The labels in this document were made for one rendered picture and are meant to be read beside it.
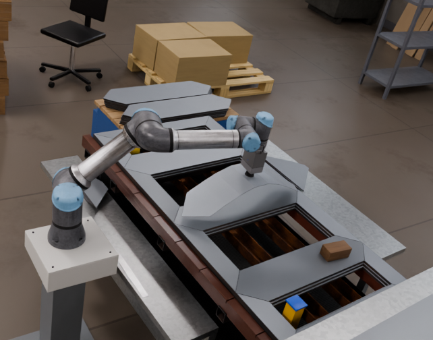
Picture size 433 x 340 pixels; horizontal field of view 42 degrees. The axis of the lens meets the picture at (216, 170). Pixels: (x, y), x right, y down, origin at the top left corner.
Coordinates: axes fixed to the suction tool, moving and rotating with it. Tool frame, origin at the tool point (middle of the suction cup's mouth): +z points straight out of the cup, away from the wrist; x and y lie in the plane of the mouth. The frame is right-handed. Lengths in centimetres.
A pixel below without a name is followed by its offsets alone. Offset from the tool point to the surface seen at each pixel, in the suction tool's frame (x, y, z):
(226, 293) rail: 35, -46, 18
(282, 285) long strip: 12, -51, 16
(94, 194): 56, 39, 29
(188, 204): 29.3, -0.7, 9.9
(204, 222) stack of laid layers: 23.7, -7.1, 15.8
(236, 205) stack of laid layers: 2.6, 0.0, 15.7
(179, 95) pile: -20, 108, 15
